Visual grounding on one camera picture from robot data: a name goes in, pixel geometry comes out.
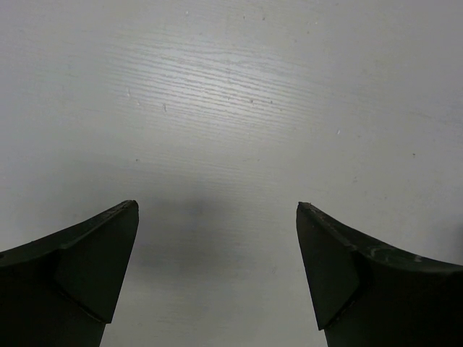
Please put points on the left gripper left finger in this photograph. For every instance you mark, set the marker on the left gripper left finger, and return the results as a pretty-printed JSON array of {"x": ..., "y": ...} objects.
[{"x": 62, "y": 289}]

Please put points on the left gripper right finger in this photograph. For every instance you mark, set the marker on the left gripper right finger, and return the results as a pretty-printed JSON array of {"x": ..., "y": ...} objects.
[{"x": 366, "y": 292}]

